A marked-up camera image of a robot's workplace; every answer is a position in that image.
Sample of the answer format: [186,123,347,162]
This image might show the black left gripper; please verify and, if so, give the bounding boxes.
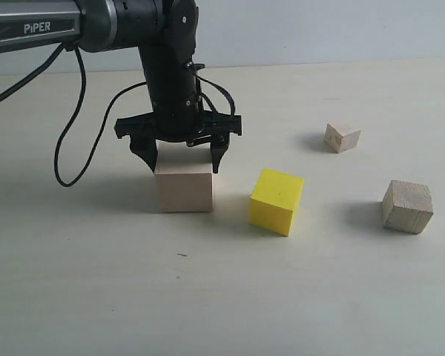
[114,108,242,174]

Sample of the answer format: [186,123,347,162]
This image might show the medium wooden cube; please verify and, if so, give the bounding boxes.
[381,179,434,234]

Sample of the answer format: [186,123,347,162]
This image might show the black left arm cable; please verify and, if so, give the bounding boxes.
[0,42,238,188]

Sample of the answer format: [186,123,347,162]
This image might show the large light wooden cube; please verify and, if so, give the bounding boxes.
[154,142,214,213]

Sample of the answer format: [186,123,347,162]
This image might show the yellow cube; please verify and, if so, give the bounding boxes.
[248,168,305,237]

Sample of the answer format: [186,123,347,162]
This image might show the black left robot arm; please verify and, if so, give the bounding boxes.
[0,1,242,171]

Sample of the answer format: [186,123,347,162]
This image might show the small wooden cube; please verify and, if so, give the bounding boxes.
[323,123,361,154]

